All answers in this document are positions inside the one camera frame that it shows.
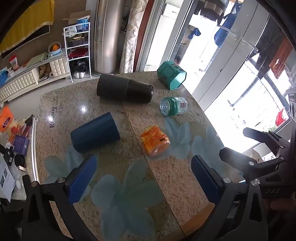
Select open cardboard box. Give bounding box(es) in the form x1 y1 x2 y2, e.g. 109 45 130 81
68 10 91 33

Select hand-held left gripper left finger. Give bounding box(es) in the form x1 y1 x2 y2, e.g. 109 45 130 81
14 154 98 241

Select teal hexagonal tin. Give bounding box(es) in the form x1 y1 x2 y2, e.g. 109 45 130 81
157 60 187 91

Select blue bowl of oranges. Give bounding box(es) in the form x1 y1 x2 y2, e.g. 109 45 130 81
48 41 62 55

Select orange tissue box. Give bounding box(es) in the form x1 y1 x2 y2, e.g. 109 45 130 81
0 105 17 133

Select red lid snack jar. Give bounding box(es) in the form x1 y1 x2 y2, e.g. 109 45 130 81
9 55 20 70

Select patterned beige curtain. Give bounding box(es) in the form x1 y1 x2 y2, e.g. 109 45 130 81
119 0 149 75

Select dark blue cup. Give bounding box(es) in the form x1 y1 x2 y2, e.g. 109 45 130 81
70 112 121 153

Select green cloth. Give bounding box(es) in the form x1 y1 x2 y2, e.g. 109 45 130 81
26 52 51 68

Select white tufted cabinet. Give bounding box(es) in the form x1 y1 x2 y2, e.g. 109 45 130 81
0 54 70 104

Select yellow wall cloth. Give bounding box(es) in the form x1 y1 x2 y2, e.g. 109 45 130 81
0 0 56 54

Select hanging orange cloth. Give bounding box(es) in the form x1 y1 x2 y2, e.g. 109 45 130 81
269 38 294 80

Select silver standing air conditioner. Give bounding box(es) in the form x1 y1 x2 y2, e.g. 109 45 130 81
93 0 123 75

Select white plastic bag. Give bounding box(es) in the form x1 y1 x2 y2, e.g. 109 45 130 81
64 25 77 37

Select green label plastic bottle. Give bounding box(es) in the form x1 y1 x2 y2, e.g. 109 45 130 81
160 96 188 116

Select black tumbler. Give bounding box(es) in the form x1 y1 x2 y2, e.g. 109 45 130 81
96 74 154 108

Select white metal shelf rack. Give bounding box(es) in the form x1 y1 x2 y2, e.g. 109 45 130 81
63 23 91 83

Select black round case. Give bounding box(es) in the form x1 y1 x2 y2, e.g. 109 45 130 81
14 154 26 168

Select orange snack packet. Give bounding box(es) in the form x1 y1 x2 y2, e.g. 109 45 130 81
141 125 171 158

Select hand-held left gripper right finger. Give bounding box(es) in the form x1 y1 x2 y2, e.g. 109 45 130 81
191 154 278 241

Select hanging dark blue clothes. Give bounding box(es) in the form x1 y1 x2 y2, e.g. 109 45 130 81
213 6 239 47

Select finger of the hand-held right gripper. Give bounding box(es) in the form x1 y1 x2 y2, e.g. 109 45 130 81
219 147 296 200
243 127 292 151

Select purple box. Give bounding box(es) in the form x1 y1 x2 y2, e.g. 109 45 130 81
12 135 30 156

